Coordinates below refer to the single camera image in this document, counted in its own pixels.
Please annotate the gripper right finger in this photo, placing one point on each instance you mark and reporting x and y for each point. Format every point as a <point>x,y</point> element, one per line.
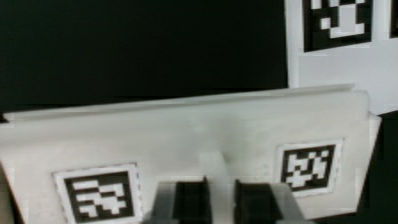
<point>265,204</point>

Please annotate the white door panel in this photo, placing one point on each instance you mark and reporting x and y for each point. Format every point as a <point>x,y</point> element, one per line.
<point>89,155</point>

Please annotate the white base tag plate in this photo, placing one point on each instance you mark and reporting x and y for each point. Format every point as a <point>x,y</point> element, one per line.
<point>341,41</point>

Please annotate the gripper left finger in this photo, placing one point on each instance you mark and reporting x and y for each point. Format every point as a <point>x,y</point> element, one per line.
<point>181,205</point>

